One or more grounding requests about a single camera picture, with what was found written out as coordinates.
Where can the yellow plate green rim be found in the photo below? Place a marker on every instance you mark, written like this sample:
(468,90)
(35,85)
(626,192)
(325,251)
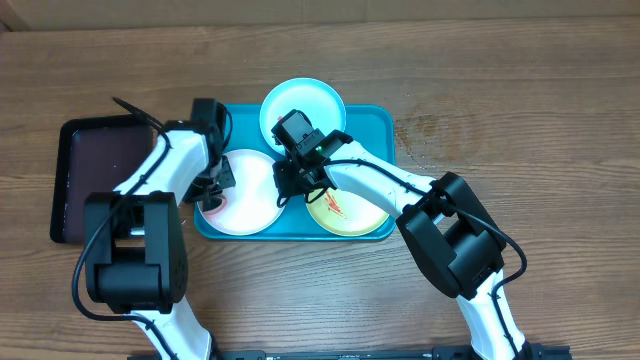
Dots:
(346,214)

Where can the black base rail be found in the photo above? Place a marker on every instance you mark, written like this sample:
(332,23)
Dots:
(535,352)

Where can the white plate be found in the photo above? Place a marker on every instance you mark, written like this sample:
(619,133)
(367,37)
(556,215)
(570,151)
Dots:
(249,206)

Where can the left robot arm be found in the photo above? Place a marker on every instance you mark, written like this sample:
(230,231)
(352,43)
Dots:
(134,265)

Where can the teal plastic serving tray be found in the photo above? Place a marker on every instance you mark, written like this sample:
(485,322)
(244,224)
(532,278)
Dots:
(371,125)

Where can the green and red sponge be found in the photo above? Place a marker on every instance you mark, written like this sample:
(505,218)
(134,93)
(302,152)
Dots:
(216,206)

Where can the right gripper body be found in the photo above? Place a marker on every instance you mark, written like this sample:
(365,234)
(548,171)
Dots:
(302,183)

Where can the black rectangular tray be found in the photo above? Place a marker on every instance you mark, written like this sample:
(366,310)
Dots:
(94,155)

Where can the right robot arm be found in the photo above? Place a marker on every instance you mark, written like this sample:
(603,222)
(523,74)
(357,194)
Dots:
(452,239)

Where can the light blue plate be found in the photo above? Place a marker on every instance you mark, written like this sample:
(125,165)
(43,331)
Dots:
(322,105)

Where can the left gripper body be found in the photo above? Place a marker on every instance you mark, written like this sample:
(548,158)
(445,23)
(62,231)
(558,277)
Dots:
(220,176)

